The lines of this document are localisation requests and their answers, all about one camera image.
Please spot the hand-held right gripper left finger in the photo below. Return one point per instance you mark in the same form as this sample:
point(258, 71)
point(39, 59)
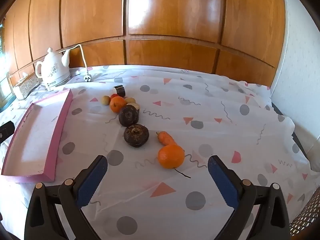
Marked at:
point(91, 182)

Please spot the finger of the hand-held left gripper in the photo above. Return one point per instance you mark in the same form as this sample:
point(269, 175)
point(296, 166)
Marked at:
point(6, 130)

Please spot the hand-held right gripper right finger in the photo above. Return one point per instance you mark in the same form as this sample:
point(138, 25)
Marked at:
point(222, 180)

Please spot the pink cardboard tray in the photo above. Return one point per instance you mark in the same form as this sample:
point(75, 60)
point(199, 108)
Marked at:
point(32, 140)

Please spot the large orange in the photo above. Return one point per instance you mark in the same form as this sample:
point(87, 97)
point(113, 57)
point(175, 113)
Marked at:
point(171, 157)

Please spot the dark round fruit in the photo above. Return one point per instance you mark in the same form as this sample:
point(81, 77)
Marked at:
point(128, 115)
point(136, 136)

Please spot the small carrot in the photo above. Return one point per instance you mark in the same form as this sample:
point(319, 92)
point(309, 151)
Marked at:
point(167, 139)

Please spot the small orange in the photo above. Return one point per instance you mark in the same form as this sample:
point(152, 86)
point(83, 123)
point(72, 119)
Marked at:
point(117, 104)

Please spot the small yellow round fruit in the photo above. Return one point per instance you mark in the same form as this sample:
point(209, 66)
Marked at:
point(105, 100)

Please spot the small red fruit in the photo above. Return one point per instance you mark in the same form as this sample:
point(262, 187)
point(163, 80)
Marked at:
point(114, 96)

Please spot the small tan potato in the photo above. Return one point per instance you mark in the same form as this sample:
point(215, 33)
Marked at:
point(130, 100)

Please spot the cream ornate tissue box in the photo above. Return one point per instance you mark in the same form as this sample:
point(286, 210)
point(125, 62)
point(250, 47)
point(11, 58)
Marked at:
point(25, 87)

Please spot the white ceramic electric kettle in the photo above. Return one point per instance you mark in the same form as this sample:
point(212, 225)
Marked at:
point(53, 70)

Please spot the white patterned tablecloth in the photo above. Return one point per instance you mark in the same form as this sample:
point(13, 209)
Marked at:
point(200, 100)

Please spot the woven rattan chair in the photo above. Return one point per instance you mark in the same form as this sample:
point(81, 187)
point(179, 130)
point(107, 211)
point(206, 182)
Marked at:
point(305, 217)

